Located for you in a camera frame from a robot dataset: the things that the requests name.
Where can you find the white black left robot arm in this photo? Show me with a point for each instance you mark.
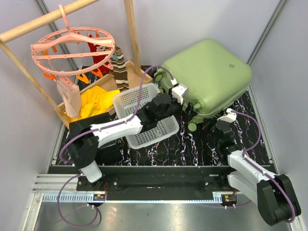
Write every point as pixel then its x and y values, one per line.
pixel 83 147

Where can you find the pink round clip hanger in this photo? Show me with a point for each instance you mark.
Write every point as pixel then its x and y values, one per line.
pixel 71 43

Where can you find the teal clothespin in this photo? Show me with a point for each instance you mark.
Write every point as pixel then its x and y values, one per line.
pixel 115 57

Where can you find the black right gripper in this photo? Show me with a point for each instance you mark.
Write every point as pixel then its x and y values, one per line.
pixel 208 122

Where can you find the white plastic mesh basket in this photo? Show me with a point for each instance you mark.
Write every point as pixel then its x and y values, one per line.
pixel 154 111

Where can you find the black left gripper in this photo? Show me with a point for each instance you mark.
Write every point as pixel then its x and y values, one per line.
pixel 190 113

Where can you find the orange clothespin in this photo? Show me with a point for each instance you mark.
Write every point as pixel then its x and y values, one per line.
pixel 82 77

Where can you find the aluminium frame rail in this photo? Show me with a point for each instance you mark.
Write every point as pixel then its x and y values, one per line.
pixel 57 206

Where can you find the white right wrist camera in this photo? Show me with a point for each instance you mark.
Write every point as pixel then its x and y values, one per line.
pixel 229 117

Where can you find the green hard-shell suitcase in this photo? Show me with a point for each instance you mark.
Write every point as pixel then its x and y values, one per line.
pixel 215 77

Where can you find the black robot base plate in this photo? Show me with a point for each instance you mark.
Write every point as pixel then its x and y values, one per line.
pixel 158 184

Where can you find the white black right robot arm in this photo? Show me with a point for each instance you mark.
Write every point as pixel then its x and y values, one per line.
pixel 273 194

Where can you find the wooden clothes rack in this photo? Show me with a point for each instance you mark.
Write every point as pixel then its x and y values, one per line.
pixel 135 75

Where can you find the red garment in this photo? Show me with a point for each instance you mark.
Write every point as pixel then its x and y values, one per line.
pixel 96 59

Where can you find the pale pink garment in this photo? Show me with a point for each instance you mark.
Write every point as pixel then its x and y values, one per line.
pixel 70 94

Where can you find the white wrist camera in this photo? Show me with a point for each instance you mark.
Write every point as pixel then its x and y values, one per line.
pixel 178 91
pixel 229 117

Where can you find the yellow shorts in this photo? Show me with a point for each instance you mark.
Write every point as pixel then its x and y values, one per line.
pixel 95 101

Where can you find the brown striped sock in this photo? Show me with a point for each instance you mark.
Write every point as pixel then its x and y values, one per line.
pixel 120 71

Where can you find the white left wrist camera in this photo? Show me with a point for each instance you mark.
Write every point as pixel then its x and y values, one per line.
pixel 178 91

